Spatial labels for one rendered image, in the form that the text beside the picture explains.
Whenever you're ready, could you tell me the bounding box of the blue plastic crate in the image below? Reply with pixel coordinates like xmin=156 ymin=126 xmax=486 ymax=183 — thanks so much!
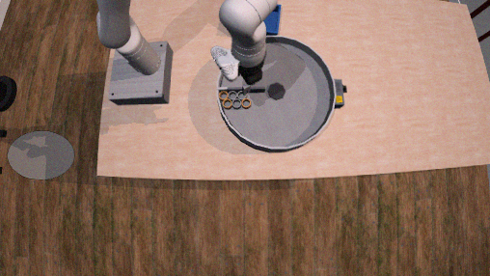
xmin=263 ymin=4 xmax=282 ymax=36

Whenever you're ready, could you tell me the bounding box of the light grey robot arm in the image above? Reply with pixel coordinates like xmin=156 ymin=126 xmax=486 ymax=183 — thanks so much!
xmin=96 ymin=0 xmax=278 ymax=75

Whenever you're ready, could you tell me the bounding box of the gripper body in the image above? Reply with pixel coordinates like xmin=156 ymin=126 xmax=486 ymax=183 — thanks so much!
xmin=210 ymin=44 xmax=266 ymax=85

